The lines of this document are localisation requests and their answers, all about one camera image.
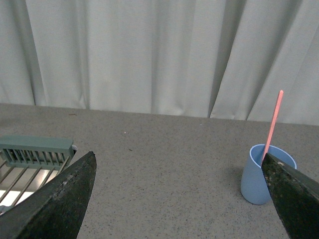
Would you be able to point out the green dish drying rack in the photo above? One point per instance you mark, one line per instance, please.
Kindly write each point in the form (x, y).
(27, 163)

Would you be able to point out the pink chopstick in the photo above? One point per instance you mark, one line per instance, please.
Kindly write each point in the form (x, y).
(273, 123)

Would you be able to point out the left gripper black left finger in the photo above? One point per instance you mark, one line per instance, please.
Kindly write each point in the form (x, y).
(56, 210)

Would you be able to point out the blue plastic cup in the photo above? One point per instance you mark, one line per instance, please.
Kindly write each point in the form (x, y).
(253, 185)

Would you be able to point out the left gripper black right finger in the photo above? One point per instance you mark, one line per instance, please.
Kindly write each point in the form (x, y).
(295, 197)

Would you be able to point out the white pleated curtain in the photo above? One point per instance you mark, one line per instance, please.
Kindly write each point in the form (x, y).
(223, 59)

